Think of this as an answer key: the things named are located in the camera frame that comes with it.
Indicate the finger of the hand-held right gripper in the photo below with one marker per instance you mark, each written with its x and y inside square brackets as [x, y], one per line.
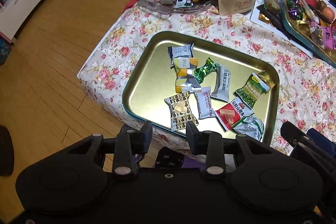
[291, 132]
[319, 138]

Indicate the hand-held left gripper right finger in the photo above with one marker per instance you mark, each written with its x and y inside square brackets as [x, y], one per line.
[192, 132]

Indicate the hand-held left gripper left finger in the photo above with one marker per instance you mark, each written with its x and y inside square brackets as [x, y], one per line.
[147, 132]

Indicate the brown gold patterned snack packet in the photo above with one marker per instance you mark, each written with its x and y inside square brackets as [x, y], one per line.
[179, 108]

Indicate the white hawthorn strip packet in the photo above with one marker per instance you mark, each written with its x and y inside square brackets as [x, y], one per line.
[206, 106]

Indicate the red white snack packet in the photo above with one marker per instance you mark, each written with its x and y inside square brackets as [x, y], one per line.
[228, 114]

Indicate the green white snack packet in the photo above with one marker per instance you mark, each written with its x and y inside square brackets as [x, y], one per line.
[249, 127]

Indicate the grey white snack packet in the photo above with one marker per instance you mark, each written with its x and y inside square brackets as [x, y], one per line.
[221, 82]

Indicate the green pea snack packet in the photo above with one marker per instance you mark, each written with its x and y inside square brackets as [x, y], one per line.
[250, 88]

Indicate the dark green candy packet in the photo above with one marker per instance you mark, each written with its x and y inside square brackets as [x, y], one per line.
[203, 71]

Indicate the gold metal tray teal rim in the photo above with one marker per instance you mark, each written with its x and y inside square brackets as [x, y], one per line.
[157, 69]

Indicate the white grey candy packet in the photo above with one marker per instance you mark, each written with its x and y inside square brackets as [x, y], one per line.
[181, 50]

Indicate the black purple patterned clothing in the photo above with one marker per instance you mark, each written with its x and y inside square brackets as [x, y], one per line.
[170, 161]

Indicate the floral tablecloth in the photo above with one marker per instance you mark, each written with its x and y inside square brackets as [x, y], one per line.
[118, 56]

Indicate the pink snack bag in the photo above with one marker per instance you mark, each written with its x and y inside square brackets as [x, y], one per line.
[326, 37]

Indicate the teal gold serving tray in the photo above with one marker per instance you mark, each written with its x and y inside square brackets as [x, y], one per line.
[296, 29]

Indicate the black flat box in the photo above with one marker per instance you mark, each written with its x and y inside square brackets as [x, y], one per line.
[275, 20]

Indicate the gold foil candy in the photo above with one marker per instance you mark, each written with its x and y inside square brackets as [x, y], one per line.
[264, 17]

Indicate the white flat board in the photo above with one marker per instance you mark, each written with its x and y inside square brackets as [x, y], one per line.
[256, 16]

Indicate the red yellow apple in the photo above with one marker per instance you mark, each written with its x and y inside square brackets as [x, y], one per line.
[328, 14]

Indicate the pile of purple green candies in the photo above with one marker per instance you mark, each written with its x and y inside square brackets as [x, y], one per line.
[296, 7]

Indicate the dark round object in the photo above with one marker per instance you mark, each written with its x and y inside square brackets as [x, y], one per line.
[6, 150]

